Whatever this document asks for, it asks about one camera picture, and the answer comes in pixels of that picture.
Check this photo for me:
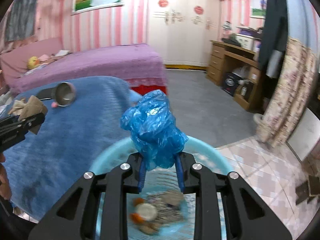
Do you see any silver foil snack bag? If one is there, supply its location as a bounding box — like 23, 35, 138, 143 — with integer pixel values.
146, 191, 184, 225

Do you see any blue plastic bag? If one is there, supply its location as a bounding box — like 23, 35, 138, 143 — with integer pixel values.
120, 89, 188, 171

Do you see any cardboard tube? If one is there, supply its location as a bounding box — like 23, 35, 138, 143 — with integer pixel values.
7, 95, 48, 134

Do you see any person's left hand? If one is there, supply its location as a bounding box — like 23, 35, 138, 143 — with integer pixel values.
0, 153, 12, 200

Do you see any pink steel-lined mug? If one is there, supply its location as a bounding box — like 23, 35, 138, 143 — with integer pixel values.
52, 82, 76, 107

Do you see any small dark wooden stool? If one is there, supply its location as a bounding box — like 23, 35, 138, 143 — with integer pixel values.
295, 176, 320, 205

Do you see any pink sofa headboard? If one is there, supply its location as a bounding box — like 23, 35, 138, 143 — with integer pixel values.
1, 37, 63, 88

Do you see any blue fuzzy blanket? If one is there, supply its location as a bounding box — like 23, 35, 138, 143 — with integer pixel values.
4, 76, 131, 220

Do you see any yellow duck plush toy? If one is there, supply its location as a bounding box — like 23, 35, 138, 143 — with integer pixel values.
27, 56, 40, 70

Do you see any light blue plastic basket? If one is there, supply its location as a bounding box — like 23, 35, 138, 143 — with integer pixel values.
91, 137, 231, 239

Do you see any black cardboard box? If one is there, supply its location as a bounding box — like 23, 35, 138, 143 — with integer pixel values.
221, 72, 242, 96

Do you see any purple dotted bedspread bed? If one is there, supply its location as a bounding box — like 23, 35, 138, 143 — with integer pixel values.
10, 44, 167, 95

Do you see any floral beige curtain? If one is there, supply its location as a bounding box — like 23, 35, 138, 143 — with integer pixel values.
256, 37, 317, 147

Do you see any wooden desk with drawers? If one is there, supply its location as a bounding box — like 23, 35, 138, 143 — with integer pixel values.
207, 41, 261, 112

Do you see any dark green hanging coat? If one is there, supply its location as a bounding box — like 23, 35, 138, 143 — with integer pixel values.
258, 0, 289, 68

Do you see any white decorated wardrobe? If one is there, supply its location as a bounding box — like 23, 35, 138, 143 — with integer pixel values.
148, 0, 221, 67

